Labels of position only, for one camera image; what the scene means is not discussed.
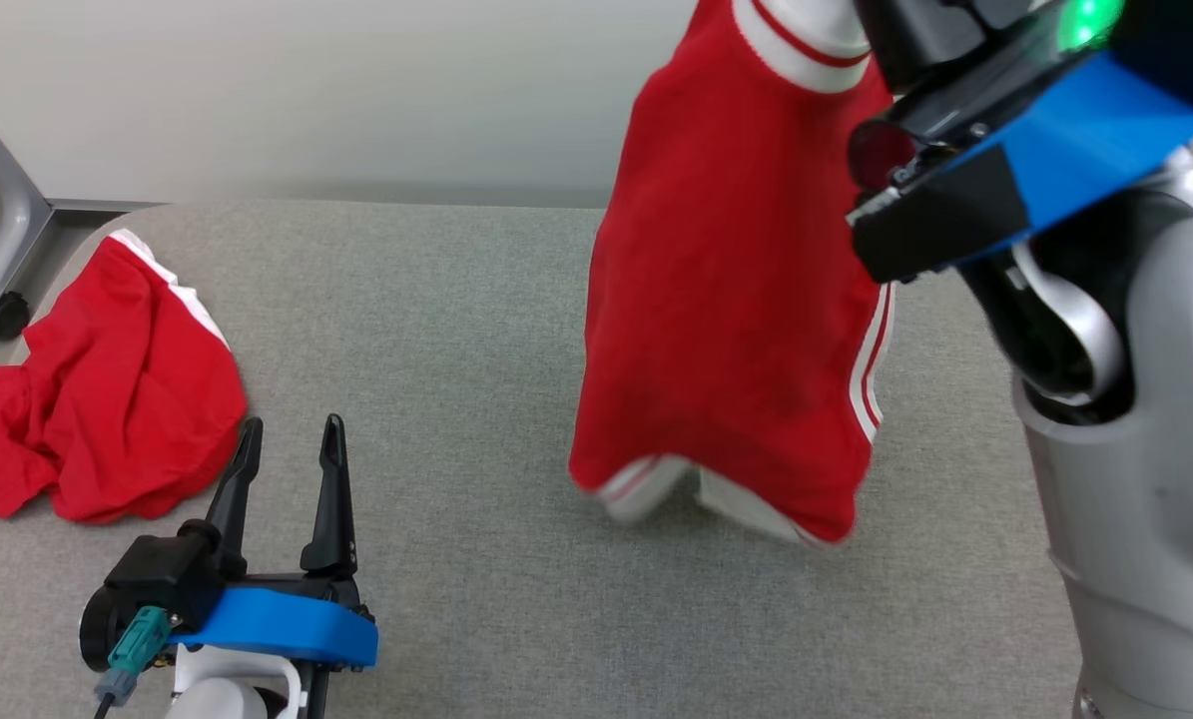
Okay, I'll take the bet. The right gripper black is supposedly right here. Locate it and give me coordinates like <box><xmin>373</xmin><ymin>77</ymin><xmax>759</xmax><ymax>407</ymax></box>
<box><xmin>852</xmin><ymin>0</ymin><xmax>1193</xmax><ymax>114</ymax></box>

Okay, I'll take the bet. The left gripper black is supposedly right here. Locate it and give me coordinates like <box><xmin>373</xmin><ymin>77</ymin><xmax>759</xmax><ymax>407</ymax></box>
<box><xmin>204</xmin><ymin>413</ymin><xmax>370</xmax><ymax>614</ymax></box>

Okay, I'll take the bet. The red Bulls basketball jersey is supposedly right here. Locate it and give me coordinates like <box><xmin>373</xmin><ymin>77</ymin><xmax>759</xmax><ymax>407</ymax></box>
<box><xmin>568</xmin><ymin>0</ymin><xmax>897</xmax><ymax>548</ymax></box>

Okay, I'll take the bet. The red garment with white stripe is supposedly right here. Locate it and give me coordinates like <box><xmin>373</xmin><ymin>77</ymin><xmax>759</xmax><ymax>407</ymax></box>
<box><xmin>0</xmin><ymin>229</ymin><xmax>249</xmax><ymax>534</ymax></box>

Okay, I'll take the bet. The left blue camera mount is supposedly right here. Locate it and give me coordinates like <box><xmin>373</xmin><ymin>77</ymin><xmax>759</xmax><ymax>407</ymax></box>
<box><xmin>170</xmin><ymin>585</ymin><xmax>379</xmax><ymax>669</ymax></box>

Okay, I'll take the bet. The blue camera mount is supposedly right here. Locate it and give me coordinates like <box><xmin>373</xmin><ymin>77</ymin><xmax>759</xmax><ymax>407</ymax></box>
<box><xmin>170</xmin><ymin>585</ymin><xmax>379</xmax><ymax>669</ymax></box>
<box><xmin>955</xmin><ymin>50</ymin><xmax>1193</xmax><ymax>266</ymax></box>

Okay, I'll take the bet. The right blue camera mount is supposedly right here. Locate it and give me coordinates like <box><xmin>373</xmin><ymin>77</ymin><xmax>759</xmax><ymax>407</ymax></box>
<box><xmin>955</xmin><ymin>50</ymin><xmax>1193</xmax><ymax>266</ymax></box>

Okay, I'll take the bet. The teal connector camera cable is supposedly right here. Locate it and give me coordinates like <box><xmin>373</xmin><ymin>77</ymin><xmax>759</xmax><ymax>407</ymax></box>
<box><xmin>92</xmin><ymin>604</ymin><xmax>174</xmax><ymax>719</ymax></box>

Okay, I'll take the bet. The grey metal cart frame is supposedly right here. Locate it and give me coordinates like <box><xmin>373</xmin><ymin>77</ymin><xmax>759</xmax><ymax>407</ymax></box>
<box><xmin>0</xmin><ymin>98</ymin><xmax>55</xmax><ymax>331</ymax></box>

